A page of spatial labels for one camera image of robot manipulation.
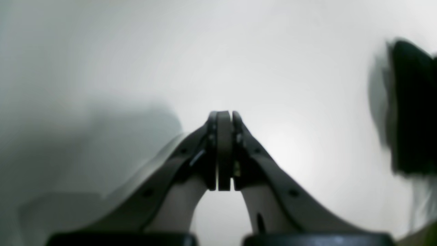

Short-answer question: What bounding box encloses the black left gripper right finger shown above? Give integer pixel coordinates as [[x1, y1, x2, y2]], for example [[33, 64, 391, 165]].
[[218, 111, 395, 246]]

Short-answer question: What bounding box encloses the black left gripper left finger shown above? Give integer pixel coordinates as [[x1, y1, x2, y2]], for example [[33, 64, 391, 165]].
[[47, 111, 219, 246]]

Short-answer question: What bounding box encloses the black T-shirt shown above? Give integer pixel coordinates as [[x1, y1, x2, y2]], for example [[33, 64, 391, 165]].
[[389, 39, 437, 175]]

